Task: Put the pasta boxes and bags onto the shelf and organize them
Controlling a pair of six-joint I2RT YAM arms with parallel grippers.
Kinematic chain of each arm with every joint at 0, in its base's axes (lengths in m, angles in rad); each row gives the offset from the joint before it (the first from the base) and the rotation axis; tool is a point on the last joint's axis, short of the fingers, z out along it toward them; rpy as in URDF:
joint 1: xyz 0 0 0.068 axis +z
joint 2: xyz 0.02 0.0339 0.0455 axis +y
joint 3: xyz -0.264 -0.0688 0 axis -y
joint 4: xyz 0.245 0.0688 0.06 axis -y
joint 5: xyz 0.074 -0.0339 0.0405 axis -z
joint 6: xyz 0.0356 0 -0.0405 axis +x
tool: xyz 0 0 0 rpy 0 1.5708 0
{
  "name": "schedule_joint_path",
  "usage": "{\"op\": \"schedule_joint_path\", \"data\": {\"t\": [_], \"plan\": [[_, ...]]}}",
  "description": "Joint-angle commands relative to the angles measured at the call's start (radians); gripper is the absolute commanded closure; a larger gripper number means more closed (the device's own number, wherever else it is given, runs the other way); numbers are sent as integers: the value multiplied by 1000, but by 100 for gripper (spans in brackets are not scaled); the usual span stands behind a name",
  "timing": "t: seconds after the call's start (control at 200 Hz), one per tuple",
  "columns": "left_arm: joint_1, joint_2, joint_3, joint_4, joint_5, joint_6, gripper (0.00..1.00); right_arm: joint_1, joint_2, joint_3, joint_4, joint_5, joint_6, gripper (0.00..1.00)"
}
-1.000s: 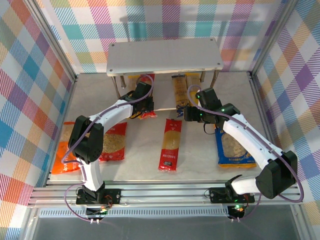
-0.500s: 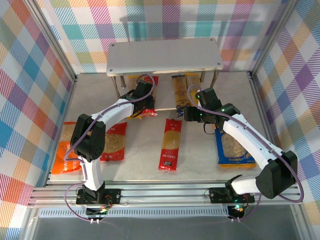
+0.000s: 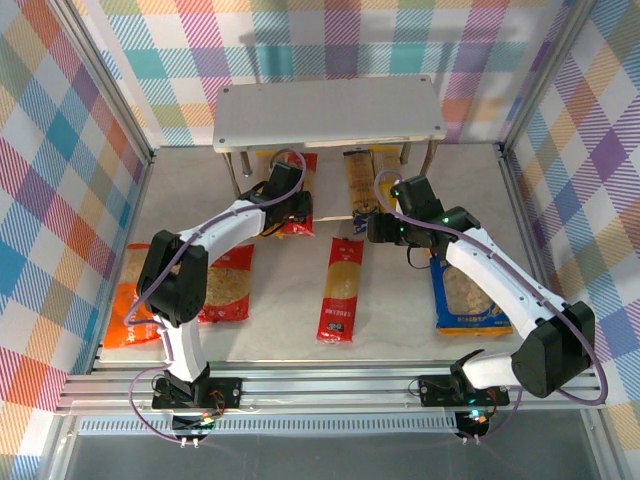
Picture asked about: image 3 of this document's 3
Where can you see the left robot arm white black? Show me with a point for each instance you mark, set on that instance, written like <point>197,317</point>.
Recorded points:
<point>175,280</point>

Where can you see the two-tier metal shelf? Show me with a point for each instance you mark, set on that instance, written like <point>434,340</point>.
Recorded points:
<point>325,115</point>

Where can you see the blue brown spaghetti pack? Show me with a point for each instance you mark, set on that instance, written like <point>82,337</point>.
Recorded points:
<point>359,185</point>

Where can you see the orange pasta bag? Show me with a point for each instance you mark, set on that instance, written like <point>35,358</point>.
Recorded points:
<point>130,320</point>

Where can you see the red spaghetti pack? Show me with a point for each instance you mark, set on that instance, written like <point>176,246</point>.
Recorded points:
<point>310,172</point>
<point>340,290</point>

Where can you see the red macaroni bag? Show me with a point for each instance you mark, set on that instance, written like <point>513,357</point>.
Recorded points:
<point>230,290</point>

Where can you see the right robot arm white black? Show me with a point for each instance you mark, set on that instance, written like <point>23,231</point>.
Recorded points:
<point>490,270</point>

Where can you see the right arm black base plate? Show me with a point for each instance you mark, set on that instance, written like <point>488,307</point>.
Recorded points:
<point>435,392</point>

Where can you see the blue yellow pasta bag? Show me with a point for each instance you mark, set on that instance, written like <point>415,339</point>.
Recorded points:
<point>465,310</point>

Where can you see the aluminium mounting rail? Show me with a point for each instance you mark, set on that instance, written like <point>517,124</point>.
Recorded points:
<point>325,392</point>

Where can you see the yellow spaghetti pack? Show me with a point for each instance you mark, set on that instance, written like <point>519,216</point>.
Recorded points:
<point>265,160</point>
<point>386,160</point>

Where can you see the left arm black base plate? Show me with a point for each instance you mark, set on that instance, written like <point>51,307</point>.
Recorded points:
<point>230,392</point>

